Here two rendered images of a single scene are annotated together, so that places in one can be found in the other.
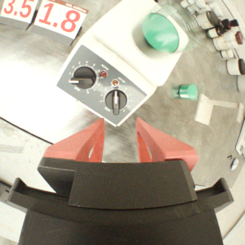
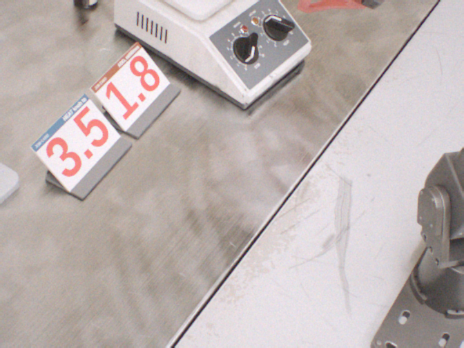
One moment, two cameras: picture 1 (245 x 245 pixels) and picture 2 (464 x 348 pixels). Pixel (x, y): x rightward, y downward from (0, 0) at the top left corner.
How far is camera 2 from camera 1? 0.85 m
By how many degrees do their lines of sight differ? 23
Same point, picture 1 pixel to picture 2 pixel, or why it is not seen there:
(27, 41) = (157, 142)
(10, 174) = (401, 221)
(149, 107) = not seen: hidden behind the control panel
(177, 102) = not seen: outside the picture
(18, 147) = (340, 184)
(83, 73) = (241, 47)
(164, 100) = not seen: outside the picture
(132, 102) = (279, 10)
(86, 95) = (266, 59)
